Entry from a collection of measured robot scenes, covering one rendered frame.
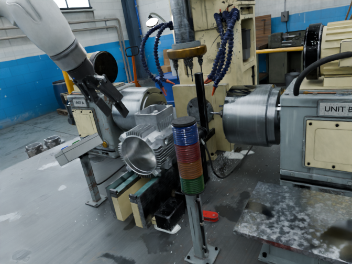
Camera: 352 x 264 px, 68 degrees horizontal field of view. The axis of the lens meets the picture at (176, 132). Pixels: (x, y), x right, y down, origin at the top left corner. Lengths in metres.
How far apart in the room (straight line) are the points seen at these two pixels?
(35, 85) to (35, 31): 6.14
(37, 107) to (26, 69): 0.85
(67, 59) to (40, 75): 6.16
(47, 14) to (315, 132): 0.84
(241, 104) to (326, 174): 0.38
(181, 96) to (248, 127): 0.48
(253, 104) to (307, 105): 0.19
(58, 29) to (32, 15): 0.06
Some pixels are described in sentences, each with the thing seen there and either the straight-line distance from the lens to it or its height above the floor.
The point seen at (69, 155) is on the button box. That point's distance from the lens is 1.02.
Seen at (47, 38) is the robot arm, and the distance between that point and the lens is 0.76.
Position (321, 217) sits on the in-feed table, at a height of 0.92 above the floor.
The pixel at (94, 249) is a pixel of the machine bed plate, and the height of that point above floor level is 0.80.
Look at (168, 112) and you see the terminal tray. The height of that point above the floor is 1.12.
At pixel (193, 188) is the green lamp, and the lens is 0.65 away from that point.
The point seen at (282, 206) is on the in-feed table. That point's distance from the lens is 0.81.
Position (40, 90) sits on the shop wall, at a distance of 6.93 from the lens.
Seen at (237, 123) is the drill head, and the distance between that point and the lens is 1.03.
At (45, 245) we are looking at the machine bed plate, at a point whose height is 0.80.
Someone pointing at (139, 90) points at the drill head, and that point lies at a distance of 1.33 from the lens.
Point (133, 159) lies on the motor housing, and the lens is 1.03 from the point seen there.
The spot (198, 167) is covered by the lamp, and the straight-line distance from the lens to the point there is 0.63.
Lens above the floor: 1.41
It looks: 21 degrees down
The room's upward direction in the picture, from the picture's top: 9 degrees counter-clockwise
